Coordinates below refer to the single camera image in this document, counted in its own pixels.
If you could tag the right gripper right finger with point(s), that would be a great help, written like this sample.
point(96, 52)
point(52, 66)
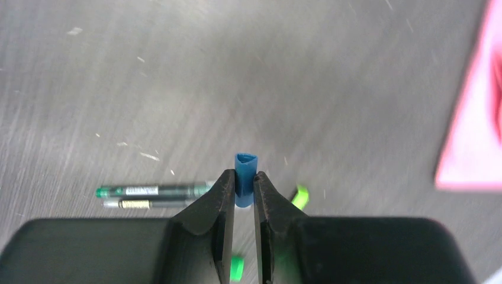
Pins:
point(276, 243)

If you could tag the pink cloth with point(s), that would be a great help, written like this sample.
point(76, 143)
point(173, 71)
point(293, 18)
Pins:
point(471, 155)

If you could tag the lime green pen cap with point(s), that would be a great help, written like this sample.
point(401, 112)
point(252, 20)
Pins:
point(301, 197)

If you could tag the black pen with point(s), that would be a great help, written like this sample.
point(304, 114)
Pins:
point(144, 204)

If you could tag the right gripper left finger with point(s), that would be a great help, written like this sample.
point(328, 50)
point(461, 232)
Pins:
point(199, 247)

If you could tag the blue pen cap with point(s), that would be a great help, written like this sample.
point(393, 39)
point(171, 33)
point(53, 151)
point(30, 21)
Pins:
point(245, 166)

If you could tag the black green highlighter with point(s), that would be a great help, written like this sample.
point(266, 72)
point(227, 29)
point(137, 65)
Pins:
point(236, 268)

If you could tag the green gel pen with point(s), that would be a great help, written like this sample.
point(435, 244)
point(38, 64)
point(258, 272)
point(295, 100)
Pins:
point(172, 191)

